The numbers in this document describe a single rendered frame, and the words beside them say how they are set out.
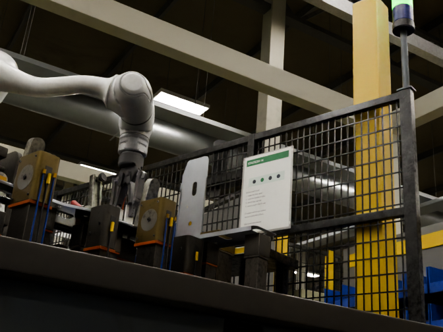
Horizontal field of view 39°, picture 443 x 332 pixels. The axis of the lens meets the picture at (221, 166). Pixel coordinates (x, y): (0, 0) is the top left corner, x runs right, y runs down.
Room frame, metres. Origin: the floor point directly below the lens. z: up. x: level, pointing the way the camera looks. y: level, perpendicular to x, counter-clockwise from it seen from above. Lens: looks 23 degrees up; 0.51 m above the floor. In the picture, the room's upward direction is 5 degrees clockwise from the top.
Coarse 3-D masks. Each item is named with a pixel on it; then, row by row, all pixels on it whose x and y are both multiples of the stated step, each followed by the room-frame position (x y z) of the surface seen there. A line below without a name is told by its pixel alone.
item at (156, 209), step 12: (144, 204) 1.54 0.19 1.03; (156, 204) 1.51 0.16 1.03; (168, 204) 1.52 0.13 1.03; (144, 216) 1.54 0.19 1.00; (156, 216) 1.51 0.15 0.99; (168, 216) 1.51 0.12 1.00; (144, 228) 1.53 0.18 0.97; (156, 228) 1.50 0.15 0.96; (168, 228) 1.52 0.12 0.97; (144, 240) 1.53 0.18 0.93; (156, 240) 1.50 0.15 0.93; (168, 240) 1.52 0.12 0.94; (144, 252) 1.53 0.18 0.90; (156, 252) 1.51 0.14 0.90; (144, 264) 1.53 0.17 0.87; (156, 264) 1.52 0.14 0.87
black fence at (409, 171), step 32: (384, 96) 1.76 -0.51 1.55; (288, 128) 2.01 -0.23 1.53; (320, 160) 1.93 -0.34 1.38; (384, 160) 1.77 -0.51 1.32; (416, 160) 1.71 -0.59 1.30; (64, 192) 2.91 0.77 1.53; (224, 192) 2.22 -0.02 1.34; (320, 192) 1.93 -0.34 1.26; (384, 192) 1.78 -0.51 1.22; (416, 192) 1.70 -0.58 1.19; (320, 224) 1.91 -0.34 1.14; (352, 224) 1.85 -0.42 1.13; (384, 224) 1.78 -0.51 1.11; (416, 224) 1.70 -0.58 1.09; (320, 256) 1.93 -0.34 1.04; (384, 256) 1.78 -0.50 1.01; (416, 256) 1.70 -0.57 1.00; (320, 288) 1.93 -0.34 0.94; (416, 288) 1.70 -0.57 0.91; (416, 320) 1.70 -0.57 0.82
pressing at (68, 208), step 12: (0, 180) 1.33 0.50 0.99; (12, 192) 1.43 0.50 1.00; (60, 204) 1.49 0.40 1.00; (60, 216) 1.59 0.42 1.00; (72, 216) 1.58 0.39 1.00; (84, 216) 1.58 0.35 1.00; (60, 228) 1.70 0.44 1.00; (72, 228) 1.70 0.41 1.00; (120, 228) 1.66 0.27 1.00; (132, 228) 1.65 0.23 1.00
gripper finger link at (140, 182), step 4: (140, 172) 1.68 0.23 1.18; (136, 176) 1.69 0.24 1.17; (140, 176) 1.68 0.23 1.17; (144, 176) 1.69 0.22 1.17; (136, 180) 1.68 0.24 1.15; (140, 180) 1.69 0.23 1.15; (144, 180) 1.70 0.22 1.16; (136, 184) 1.68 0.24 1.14; (140, 184) 1.69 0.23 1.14; (136, 188) 1.68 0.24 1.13; (140, 188) 1.69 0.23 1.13; (136, 192) 1.68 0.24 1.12; (140, 192) 1.69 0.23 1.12; (136, 196) 1.68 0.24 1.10; (140, 196) 1.69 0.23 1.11
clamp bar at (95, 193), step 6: (102, 174) 1.81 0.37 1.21; (90, 180) 1.82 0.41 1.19; (96, 180) 1.83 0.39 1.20; (102, 180) 1.81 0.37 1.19; (90, 186) 1.82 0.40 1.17; (96, 186) 1.84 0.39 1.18; (90, 192) 1.82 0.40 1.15; (96, 192) 1.83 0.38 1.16; (90, 198) 1.81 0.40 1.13; (96, 198) 1.83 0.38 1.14; (90, 204) 1.81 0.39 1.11; (96, 204) 1.83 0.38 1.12
